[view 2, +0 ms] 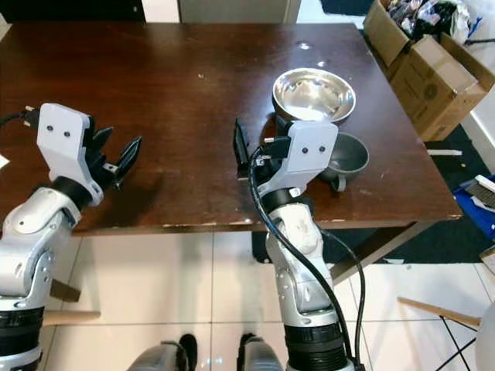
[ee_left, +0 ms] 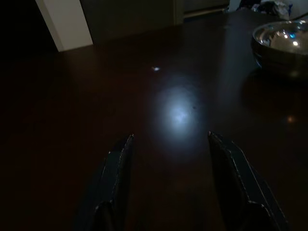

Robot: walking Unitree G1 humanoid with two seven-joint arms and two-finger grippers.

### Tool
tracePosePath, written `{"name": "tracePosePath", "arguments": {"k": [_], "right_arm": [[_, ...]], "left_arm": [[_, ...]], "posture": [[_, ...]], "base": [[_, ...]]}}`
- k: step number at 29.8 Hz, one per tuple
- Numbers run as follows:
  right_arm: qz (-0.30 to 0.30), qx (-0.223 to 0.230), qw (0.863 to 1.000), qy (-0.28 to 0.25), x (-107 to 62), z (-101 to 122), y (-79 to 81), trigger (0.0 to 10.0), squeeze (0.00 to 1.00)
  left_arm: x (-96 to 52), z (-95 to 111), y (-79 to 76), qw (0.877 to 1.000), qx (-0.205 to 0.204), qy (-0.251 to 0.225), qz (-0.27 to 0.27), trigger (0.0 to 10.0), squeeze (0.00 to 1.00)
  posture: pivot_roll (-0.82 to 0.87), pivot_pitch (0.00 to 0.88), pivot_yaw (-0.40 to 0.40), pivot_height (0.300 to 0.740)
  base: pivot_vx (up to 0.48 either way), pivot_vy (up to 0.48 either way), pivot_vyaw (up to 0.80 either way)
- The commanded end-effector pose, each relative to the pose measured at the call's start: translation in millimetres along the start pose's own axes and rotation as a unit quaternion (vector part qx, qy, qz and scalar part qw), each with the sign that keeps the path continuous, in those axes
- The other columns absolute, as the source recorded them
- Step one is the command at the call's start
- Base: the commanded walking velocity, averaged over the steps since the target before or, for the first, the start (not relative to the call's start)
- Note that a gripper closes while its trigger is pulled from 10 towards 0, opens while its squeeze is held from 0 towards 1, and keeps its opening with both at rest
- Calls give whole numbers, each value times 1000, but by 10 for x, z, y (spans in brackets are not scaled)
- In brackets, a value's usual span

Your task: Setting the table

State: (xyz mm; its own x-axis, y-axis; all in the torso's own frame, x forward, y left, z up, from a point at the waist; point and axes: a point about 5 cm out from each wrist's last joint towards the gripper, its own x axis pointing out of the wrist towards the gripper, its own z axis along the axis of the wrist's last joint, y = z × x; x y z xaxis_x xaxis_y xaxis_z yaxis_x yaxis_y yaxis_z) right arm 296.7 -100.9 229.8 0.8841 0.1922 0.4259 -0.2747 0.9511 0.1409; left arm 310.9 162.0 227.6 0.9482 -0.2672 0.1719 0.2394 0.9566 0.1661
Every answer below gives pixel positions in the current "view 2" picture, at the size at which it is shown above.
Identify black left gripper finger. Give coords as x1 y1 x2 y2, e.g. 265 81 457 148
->
91 126 115 166
114 137 144 186

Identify shiny steel bowl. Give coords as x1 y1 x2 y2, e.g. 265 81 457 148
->
271 68 357 127

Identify grey metal cup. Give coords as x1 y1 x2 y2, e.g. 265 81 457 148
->
317 133 370 192

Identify grey cabinet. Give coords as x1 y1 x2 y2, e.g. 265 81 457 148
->
177 0 303 23

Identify open cardboard box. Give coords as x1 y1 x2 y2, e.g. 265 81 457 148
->
363 0 474 78

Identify black cabinet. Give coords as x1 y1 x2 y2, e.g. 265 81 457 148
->
0 0 145 23

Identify dark wooden table brace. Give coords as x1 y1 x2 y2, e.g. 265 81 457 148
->
328 222 432 284

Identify closed printed cardboard box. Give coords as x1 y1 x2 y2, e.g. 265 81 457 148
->
389 35 490 143

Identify black bags bundle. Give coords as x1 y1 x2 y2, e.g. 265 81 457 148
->
387 0 473 45

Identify grey left robot leg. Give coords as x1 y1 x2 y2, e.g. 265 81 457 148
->
127 334 199 371

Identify grey robot leg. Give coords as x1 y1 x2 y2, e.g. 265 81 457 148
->
127 334 199 371
235 332 287 371

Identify grey right robot leg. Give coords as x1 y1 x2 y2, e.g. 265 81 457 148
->
235 332 287 371

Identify blue dustpan with brush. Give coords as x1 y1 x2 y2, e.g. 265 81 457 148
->
454 174 495 234

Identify thin wooden chair leg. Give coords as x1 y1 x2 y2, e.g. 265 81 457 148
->
398 296 483 330

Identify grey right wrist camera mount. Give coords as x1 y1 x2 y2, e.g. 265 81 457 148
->
267 120 340 198

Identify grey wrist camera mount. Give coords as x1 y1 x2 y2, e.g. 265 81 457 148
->
267 120 340 198
37 103 106 206

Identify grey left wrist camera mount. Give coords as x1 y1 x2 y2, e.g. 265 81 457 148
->
37 103 106 206

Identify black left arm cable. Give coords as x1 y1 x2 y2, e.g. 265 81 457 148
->
0 108 43 129

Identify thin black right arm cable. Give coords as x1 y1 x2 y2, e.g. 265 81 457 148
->
321 226 367 364

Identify black wire frame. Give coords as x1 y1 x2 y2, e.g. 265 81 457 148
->
432 311 482 371

